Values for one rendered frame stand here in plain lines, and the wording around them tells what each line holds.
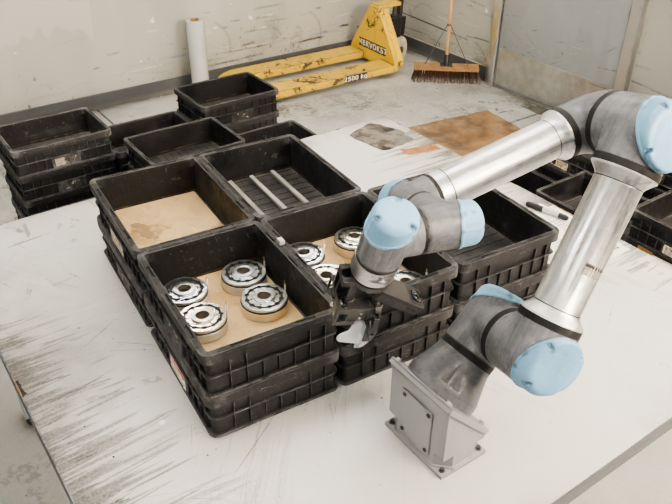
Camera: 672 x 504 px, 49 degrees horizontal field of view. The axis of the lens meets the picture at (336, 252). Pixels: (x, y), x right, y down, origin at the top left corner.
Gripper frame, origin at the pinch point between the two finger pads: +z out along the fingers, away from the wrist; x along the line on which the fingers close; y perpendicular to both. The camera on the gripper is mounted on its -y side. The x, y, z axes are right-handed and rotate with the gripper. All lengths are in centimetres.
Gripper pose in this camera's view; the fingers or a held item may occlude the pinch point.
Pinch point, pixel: (357, 329)
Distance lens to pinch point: 135.8
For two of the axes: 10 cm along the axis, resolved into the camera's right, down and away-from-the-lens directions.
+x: 1.7, 8.2, -5.4
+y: -9.7, 0.3, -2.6
